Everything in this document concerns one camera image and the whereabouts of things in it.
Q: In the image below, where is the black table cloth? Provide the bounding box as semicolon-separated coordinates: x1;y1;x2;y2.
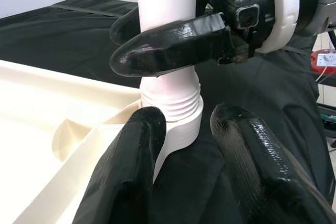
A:
0;0;329;224

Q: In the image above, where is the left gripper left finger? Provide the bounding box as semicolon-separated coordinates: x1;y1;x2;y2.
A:
74;105;167;224

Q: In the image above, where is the white plastic table top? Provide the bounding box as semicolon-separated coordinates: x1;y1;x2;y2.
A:
0;59;205;224

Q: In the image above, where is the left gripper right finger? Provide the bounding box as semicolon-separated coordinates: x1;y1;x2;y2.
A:
210;102;336;224

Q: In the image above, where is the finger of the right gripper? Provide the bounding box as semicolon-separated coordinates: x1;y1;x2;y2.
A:
109;5;140;46
109;12;236;79

